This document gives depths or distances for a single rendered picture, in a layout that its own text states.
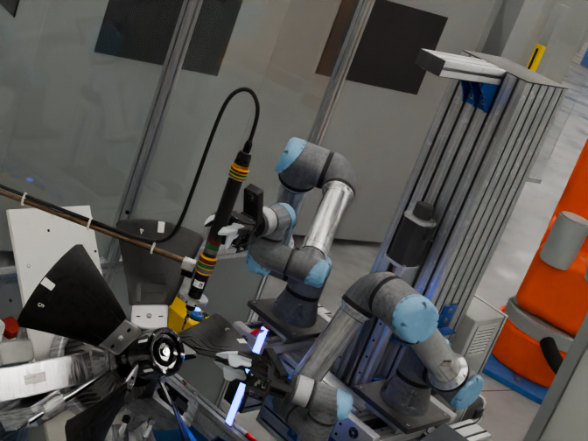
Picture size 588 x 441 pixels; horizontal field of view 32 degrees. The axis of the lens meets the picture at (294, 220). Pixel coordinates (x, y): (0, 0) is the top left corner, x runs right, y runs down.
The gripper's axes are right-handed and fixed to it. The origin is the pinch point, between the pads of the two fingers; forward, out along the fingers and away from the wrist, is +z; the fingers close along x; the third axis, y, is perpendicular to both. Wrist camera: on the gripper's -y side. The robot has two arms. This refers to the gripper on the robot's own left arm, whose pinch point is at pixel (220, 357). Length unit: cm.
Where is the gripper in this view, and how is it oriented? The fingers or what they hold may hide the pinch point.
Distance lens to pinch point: 266.5
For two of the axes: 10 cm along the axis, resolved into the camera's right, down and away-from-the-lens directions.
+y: -1.0, 4.1, -9.0
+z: -9.4, -3.4, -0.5
